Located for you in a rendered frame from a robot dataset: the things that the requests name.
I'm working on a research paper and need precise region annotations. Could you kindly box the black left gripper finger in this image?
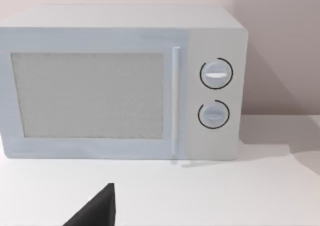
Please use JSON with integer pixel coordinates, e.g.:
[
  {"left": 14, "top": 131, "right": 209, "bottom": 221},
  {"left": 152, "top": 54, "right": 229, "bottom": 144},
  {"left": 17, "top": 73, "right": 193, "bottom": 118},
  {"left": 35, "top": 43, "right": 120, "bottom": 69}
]
[{"left": 62, "top": 182, "right": 118, "bottom": 226}]

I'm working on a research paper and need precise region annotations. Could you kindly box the pale blue microwave door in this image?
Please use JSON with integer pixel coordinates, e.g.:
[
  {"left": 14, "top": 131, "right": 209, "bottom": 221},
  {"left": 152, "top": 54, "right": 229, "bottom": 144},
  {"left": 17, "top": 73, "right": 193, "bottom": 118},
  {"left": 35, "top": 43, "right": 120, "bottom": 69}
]
[{"left": 0, "top": 27, "right": 190, "bottom": 161}]

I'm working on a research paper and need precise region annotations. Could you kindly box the pale microwave oven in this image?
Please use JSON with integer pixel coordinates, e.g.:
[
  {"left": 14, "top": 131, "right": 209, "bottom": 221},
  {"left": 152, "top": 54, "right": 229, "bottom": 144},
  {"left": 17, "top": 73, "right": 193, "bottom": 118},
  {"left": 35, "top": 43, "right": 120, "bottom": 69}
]
[{"left": 0, "top": 5, "right": 249, "bottom": 162}]

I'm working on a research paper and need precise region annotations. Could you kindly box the small pale microwave knob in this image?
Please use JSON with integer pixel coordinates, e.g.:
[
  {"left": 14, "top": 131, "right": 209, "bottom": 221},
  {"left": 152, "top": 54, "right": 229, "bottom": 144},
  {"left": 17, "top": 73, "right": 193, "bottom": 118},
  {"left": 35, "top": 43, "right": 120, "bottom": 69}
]
[{"left": 202, "top": 103, "right": 225, "bottom": 125}]

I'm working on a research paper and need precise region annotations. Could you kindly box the large pale microwave knob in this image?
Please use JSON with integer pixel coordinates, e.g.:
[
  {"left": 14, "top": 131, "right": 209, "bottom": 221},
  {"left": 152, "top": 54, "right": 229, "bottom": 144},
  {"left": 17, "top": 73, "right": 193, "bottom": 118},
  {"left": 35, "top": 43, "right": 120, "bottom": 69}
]
[{"left": 204, "top": 61, "right": 230, "bottom": 85}]

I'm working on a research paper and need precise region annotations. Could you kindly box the white microwave door handle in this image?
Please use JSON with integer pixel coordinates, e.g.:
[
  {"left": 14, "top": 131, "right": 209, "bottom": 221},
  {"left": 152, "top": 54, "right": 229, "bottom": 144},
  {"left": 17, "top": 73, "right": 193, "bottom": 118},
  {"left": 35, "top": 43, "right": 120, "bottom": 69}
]
[{"left": 171, "top": 45, "right": 181, "bottom": 159}]

